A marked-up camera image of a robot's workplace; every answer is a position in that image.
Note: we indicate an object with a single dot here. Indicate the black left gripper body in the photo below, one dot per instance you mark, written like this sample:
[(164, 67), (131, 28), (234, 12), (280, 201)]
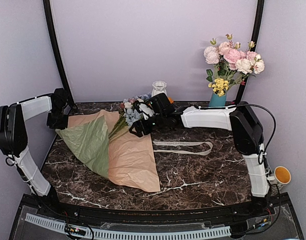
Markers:
[(57, 121)]

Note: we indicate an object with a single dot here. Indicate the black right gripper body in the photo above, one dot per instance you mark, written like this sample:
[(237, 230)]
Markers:
[(159, 121)]

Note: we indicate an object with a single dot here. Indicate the blue orange flower bouquet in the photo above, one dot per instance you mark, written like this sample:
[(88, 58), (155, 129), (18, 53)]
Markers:
[(130, 111)]

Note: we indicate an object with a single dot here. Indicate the green wrapping paper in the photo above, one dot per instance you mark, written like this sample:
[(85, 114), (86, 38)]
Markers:
[(89, 143)]

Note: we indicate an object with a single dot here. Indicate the peach wrapping paper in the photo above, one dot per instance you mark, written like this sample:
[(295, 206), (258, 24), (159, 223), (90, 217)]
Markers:
[(131, 158)]

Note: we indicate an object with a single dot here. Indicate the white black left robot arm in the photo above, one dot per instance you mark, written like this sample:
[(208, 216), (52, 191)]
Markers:
[(14, 138)]

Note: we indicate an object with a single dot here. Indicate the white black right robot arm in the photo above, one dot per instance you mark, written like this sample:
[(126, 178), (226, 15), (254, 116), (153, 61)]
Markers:
[(240, 119)]

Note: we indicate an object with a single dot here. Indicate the white ribbed vase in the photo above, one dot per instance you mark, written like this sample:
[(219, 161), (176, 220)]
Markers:
[(158, 88)]

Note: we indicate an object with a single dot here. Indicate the blue ceramic vase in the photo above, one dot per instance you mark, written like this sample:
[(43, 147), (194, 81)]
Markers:
[(217, 101)]

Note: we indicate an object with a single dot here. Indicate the yellow and pink flower bunch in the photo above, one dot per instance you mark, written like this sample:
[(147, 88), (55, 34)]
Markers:
[(231, 65)]

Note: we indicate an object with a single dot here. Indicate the white yellow mug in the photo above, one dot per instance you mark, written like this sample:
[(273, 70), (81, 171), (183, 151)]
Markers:
[(280, 177)]

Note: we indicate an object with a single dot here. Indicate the black left frame post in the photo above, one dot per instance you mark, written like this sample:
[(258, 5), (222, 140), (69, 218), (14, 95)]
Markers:
[(56, 51)]

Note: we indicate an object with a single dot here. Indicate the black front frame rail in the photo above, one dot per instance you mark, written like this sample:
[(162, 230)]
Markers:
[(227, 215)]

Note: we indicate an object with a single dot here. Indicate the white slotted cable duct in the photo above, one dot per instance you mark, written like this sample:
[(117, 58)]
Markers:
[(120, 231)]

